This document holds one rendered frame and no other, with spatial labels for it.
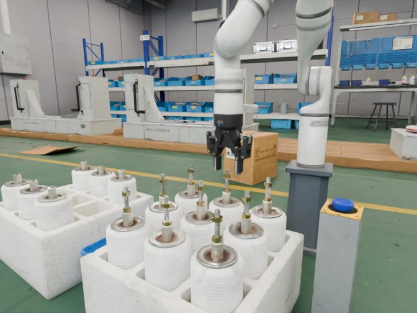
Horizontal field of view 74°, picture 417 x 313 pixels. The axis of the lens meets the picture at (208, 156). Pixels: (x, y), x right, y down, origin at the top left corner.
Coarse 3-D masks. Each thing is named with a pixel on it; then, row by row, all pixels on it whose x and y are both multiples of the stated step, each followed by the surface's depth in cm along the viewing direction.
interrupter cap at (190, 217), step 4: (192, 212) 68; (208, 212) 68; (212, 212) 67; (188, 216) 65; (192, 216) 66; (208, 216) 66; (188, 220) 63; (192, 220) 63; (196, 220) 63; (200, 220) 63; (204, 220) 63; (208, 220) 63; (196, 224) 62; (200, 224) 62; (204, 224) 62
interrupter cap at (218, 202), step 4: (216, 200) 76; (220, 200) 76; (232, 200) 76; (236, 200) 76; (216, 204) 72; (220, 204) 73; (224, 204) 73; (228, 204) 73; (232, 204) 73; (236, 204) 72
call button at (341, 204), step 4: (332, 200) 55; (336, 200) 55; (340, 200) 55; (344, 200) 55; (348, 200) 55; (332, 204) 54; (336, 204) 53; (340, 204) 53; (344, 204) 52; (348, 204) 52; (352, 204) 53; (336, 208) 54; (340, 208) 53; (344, 208) 52; (348, 208) 52; (352, 208) 53
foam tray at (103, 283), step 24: (288, 240) 69; (96, 264) 59; (144, 264) 59; (288, 264) 62; (96, 288) 59; (120, 288) 54; (144, 288) 51; (264, 288) 51; (288, 288) 64; (96, 312) 61; (120, 312) 56; (144, 312) 51; (168, 312) 47; (192, 312) 46; (240, 312) 46; (264, 312) 51; (288, 312) 67
